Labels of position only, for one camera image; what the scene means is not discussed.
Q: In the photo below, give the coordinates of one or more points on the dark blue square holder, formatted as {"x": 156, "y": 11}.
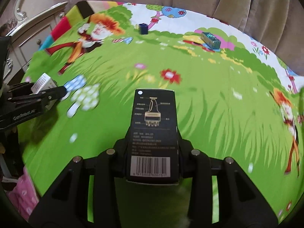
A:
{"x": 143, "y": 29}

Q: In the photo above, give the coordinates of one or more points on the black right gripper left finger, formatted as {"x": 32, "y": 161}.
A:
{"x": 84, "y": 193}

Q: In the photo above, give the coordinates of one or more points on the ornate white mirror frame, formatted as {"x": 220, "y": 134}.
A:
{"x": 19, "y": 15}

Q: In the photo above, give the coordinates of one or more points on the black printed box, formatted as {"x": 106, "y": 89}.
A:
{"x": 152, "y": 148}

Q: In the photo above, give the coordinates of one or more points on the colourful cartoon bed sheet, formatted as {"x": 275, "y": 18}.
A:
{"x": 240, "y": 100}

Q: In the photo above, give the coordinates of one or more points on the small white box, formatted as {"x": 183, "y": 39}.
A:
{"x": 45, "y": 83}

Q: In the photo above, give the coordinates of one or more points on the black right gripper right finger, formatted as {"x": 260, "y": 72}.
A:
{"x": 222, "y": 194}

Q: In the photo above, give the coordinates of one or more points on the white ornate dresser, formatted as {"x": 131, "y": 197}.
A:
{"x": 28, "y": 38}

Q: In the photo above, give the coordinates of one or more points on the pink quilted cloth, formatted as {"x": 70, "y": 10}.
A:
{"x": 24, "y": 196}

